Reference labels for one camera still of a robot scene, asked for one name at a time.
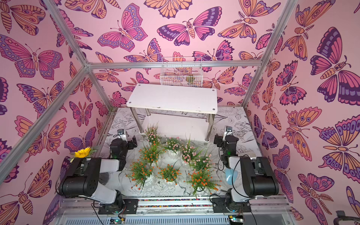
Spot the orange potted plant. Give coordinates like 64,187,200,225
157,164,182,185
186,169,221,195
126,161,154,190
139,144,165,166

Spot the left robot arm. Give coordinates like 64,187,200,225
57,135,137,214

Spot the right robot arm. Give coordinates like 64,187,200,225
214,135,279,212

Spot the pink potted plant back left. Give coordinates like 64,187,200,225
144,124,161,146

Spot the pink potted plant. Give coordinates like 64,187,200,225
190,153,214,171
180,140,202,165
164,137,181,158
144,124,161,146

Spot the pink potted plant far right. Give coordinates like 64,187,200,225
190,153,214,171

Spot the pink potted plant centre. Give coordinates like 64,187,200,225
164,137,181,158

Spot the white two-tier rack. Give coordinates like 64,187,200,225
127,84,218,142

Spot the light blue garden trowel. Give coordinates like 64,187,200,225
225,168,239,186

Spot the sunflower bouquet in vase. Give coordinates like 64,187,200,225
70,147,97,163

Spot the green object in basket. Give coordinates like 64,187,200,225
186,75,195,85

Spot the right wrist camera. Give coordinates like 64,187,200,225
225,126,233,136

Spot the white wire basket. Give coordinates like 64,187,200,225
159,56,203,87

